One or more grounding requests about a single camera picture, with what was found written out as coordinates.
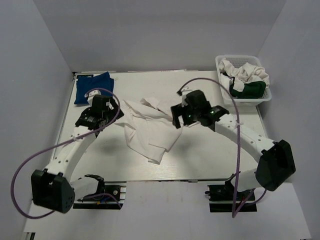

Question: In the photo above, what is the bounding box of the white t shirt red logo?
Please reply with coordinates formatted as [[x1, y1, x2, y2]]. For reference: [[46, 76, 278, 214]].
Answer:
[[115, 97, 183, 165]]

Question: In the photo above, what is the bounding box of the dark green t shirt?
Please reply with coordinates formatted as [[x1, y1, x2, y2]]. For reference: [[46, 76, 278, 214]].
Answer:
[[229, 81, 267, 99]]

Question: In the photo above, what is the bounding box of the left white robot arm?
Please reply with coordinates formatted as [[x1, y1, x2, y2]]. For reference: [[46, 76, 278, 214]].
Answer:
[[31, 95, 124, 214]]

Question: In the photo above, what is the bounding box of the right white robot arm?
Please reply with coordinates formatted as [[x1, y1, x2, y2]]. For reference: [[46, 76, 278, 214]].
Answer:
[[170, 90, 296, 200]]

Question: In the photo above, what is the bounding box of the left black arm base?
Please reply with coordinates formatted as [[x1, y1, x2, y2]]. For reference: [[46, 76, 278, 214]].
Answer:
[[73, 182, 127, 210]]

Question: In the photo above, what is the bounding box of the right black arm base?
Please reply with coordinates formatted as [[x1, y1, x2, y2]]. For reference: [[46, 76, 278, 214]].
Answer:
[[205, 184, 257, 213]]

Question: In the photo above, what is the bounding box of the folded blue t shirt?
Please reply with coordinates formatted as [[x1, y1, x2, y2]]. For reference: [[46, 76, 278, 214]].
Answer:
[[74, 71, 115, 105]]

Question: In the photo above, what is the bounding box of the white plastic basket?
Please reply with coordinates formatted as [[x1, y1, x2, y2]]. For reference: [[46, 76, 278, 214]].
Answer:
[[215, 55, 272, 106]]

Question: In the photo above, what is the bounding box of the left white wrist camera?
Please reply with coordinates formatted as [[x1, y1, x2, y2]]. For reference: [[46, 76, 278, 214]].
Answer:
[[84, 89, 101, 106]]

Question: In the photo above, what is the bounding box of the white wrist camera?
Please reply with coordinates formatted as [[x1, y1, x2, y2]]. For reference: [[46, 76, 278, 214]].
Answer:
[[84, 89, 101, 106], [176, 86, 192, 107]]

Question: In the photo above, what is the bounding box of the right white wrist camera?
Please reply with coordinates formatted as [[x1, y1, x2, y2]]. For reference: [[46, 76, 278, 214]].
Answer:
[[176, 86, 192, 107]]

